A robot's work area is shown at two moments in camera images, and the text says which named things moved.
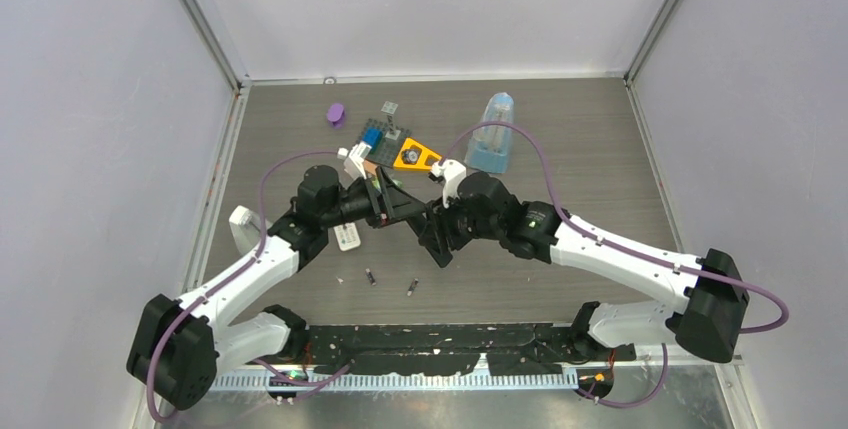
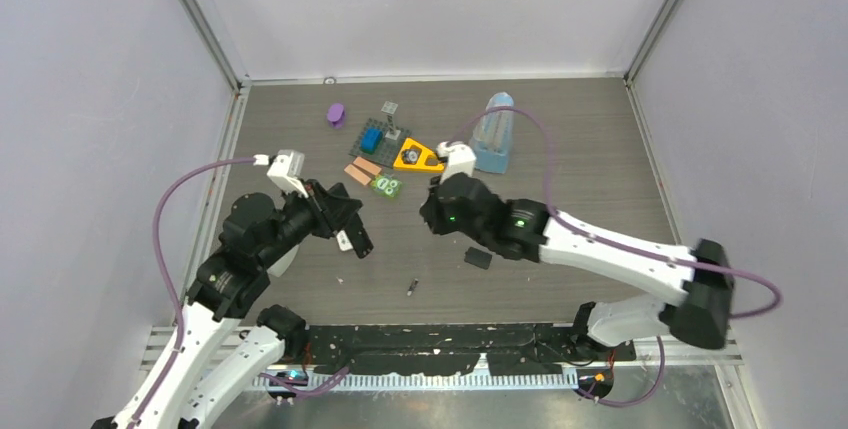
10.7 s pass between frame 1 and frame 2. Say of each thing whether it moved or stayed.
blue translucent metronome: stayed
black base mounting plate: stayed
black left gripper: moved
